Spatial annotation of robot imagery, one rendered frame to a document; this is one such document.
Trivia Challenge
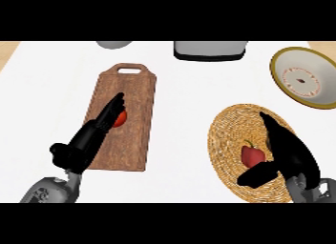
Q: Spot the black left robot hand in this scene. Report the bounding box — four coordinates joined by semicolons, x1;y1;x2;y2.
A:
47;91;127;175

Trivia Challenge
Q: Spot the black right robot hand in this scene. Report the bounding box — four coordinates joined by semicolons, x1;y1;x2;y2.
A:
235;111;320;191

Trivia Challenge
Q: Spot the red bell pepper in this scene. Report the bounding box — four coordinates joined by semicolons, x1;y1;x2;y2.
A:
239;139;267;169

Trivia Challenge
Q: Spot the round woven straw placemat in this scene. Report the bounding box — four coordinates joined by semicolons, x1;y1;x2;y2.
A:
206;103;302;204

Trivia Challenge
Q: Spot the white bowl with gold rim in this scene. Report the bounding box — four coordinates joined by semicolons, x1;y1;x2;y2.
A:
267;47;336;111

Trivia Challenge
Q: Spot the red tomato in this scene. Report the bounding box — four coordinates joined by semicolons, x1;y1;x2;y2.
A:
110;110;128;129

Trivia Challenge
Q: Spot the brown wooden cutting board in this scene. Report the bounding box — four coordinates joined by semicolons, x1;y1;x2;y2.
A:
81;62;158;173

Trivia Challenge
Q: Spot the grey round object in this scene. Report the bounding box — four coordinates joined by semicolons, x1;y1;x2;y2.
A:
96;41;134;51

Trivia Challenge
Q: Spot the pale grey appliance, black base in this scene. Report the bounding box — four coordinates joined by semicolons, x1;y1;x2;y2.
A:
171;41;249;63

